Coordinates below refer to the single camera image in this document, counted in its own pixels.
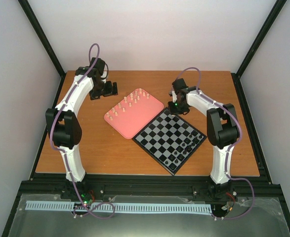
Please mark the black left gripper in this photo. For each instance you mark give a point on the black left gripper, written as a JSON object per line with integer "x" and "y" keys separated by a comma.
{"x": 109, "y": 92}

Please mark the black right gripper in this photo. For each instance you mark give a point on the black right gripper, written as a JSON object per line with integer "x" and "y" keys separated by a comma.
{"x": 173, "y": 111}

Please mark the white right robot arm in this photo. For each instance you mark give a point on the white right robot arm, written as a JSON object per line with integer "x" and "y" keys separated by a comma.
{"x": 223, "y": 128}

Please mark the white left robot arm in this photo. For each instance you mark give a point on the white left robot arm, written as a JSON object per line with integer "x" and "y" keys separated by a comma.
{"x": 62, "y": 124}

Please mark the black white chess board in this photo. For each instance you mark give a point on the black white chess board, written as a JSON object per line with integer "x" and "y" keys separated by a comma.
{"x": 161, "y": 137}

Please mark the pink plastic tray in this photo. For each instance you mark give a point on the pink plastic tray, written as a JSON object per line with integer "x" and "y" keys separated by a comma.
{"x": 130, "y": 122}

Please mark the black aluminium frame base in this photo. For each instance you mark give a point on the black aluminium frame base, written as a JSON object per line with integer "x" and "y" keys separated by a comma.
{"x": 111, "y": 185}

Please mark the light blue cable duct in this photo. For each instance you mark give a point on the light blue cable duct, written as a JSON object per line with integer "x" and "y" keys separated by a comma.
{"x": 122, "y": 208}

